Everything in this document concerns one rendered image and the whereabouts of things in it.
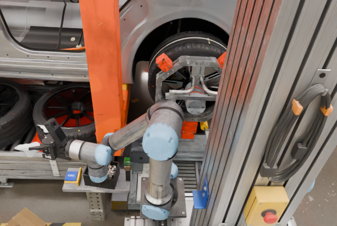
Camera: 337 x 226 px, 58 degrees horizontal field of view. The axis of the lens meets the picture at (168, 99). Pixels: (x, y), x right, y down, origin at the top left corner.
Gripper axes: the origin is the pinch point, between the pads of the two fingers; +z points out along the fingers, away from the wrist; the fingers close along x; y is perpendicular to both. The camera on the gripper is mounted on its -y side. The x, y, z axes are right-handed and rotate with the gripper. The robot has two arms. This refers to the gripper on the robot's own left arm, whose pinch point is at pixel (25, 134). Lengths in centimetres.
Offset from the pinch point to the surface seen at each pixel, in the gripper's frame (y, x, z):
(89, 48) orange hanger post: -19, 49, -7
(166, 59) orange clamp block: 0, 93, -39
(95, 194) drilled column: 84, 44, -7
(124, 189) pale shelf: 73, 45, -28
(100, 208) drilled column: 101, 47, -9
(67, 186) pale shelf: 74, 38, 8
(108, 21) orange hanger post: -34, 49, -17
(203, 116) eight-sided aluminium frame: 47, 106, -69
